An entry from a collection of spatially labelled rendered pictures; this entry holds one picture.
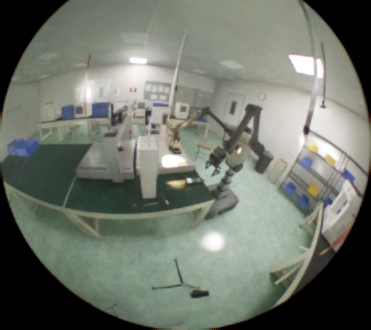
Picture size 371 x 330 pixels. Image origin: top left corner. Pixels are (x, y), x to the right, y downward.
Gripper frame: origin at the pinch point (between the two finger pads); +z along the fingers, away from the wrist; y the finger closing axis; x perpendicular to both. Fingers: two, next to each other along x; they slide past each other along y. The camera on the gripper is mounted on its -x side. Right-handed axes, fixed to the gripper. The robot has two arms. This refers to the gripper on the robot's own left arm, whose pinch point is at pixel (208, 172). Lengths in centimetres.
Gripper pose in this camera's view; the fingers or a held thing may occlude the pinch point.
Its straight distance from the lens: 90.9
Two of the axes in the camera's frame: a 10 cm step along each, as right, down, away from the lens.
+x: 7.1, 4.4, 5.4
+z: -6.1, 7.8, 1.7
